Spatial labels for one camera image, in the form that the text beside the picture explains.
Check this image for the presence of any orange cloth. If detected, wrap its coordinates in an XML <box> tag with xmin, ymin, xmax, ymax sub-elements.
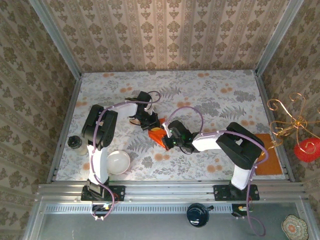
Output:
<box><xmin>147</xmin><ymin>117</ymin><xmax>174</xmax><ymax>151</ymax></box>

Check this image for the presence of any white bowl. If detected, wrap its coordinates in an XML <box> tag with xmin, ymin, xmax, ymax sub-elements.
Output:
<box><xmin>106</xmin><ymin>149</ymin><xmax>131</xmax><ymax>176</ymax></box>

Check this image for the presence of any jar with black lid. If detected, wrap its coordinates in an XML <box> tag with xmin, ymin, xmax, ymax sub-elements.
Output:
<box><xmin>67</xmin><ymin>134</ymin><xmax>89</xmax><ymax>157</ymax></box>

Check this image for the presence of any orange-brown rectangular mat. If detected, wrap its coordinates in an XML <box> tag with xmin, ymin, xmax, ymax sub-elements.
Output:
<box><xmin>253</xmin><ymin>133</ymin><xmax>284</xmax><ymax>176</ymax></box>

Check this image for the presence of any red apple ornament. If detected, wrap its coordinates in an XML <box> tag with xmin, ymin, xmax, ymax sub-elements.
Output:
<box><xmin>293</xmin><ymin>137</ymin><xmax>320</xmax><ymax>163</ymax></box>

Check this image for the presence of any patterned scalloped coaster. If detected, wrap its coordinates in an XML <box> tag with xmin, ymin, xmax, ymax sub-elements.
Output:
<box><xmin>281</xmin><ymin>214</ymin><xmax>309</xmax><ymax>240</ymax></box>

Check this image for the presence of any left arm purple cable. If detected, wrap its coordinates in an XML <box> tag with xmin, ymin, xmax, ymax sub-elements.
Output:
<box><xmin>86</xmin><ymin>90</ymin><xmax>162</xmax><ymax>221</ymax></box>

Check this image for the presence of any aluminium front rail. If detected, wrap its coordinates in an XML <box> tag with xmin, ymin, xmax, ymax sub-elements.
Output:
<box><xmin>37</xmin><ymin>180</ymin><xmax>307</xmax><ymax>201</ymax></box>

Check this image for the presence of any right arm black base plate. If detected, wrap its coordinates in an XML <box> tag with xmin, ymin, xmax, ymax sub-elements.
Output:
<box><xmin>213</xmin><ymin>184</ymin><xmax>260</xmax><ymax>202</ymax></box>

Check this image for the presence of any perforated metal cable tray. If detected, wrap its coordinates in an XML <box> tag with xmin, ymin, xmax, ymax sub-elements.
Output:
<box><xmin>43</xmin><ymin>204</ymin><xmax>241</xmax><ymax>215</ymax></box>

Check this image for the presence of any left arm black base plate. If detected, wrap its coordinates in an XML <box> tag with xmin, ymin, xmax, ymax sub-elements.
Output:
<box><xmin>80</xmin><ymin>185</ymin><xmax>126</xmax><ymax>202</ymax></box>

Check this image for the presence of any aluminium side rail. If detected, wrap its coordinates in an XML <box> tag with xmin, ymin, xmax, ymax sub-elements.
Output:
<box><xmin>46</xmin><ymin>74</ymin><xmax>83</xmax><ymax>183</ymax></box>
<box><xmin>253</xmin><ymin>69</ymin><xmax>296</xmax><ymax>182</ymax></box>

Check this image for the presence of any gold wire ornament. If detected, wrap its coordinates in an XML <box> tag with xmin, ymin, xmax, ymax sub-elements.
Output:
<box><xmin>266</xmin><ymin>92</ymin><xmax>320</xmax><ymax>151</ymax></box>

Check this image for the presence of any aluminium frame post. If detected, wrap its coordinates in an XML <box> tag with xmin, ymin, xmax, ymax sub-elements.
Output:
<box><xmin>254</xmin><ymin>0</ymin><xmax>305</xmax><ymax>76</ymax></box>
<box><xmin>27</xmin><ymin>0</ymin><xmax>83</xmax><ymax>80</ymax></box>

